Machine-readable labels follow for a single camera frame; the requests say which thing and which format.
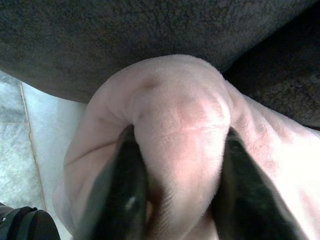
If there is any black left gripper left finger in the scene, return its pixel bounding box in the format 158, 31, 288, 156
79, 124, 151, 240

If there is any dark fabric sofa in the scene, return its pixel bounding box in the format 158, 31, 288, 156
0, 0, 320, 131

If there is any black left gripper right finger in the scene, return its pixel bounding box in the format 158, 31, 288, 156
212, 126, 305, 240

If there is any pink plush pillow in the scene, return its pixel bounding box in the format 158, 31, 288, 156
52, 53, 320, 240

